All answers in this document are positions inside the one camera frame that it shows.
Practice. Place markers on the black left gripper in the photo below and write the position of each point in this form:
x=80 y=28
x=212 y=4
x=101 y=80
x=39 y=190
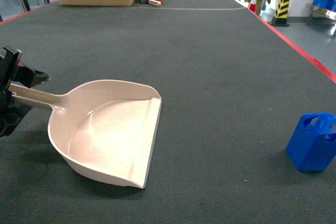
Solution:
x=13 y=112

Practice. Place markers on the beige plastic dustpan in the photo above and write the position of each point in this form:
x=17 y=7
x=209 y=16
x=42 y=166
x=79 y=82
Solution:
x=105 y=129

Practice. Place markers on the blue plastic block part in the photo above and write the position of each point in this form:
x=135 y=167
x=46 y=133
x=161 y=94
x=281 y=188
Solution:
x=312 y=145

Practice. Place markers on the red white traffic cone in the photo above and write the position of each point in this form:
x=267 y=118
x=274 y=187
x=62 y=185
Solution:
x=252 y=5

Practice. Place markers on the yellow black traffic cone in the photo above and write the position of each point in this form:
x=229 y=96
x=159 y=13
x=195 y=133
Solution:
x=280 y=17

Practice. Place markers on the wooden handled brush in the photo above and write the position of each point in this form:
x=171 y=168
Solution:
x=151 y=2

